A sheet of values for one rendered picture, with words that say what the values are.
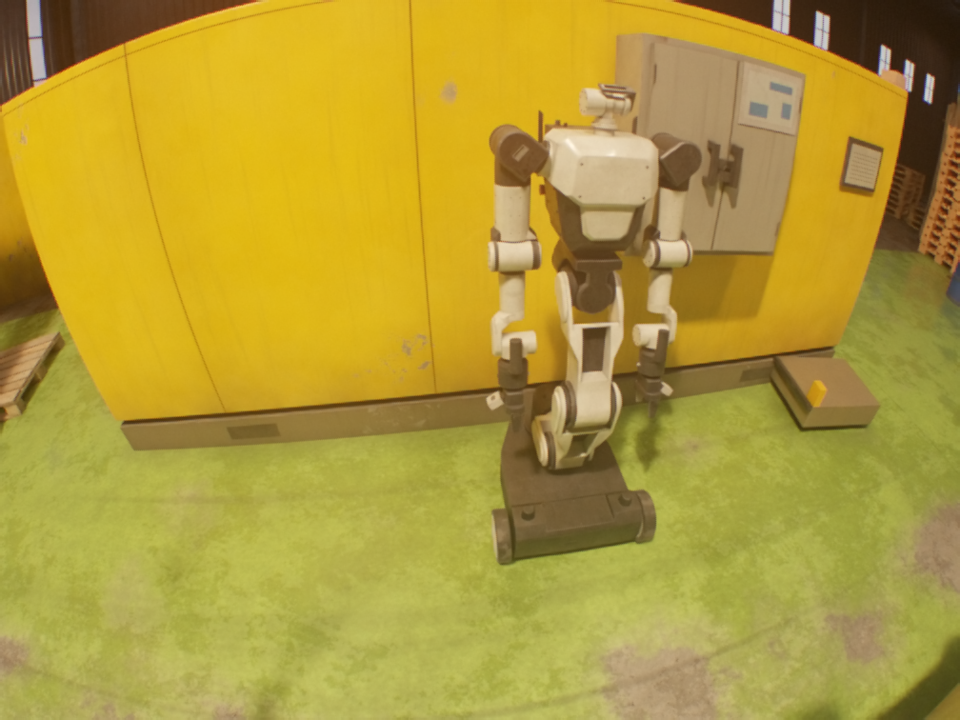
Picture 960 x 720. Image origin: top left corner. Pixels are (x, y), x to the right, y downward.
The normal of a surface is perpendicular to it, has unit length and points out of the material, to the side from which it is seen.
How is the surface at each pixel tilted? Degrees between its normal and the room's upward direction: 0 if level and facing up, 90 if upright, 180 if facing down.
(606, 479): 0
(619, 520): 45
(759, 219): 90
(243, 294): 90
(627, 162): 90
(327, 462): 0
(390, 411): 90
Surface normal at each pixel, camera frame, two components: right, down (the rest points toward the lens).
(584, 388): 0.10, 0.42
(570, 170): -0.63, 0.39
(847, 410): -0.06, 0.58
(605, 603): -0.01, -0.81
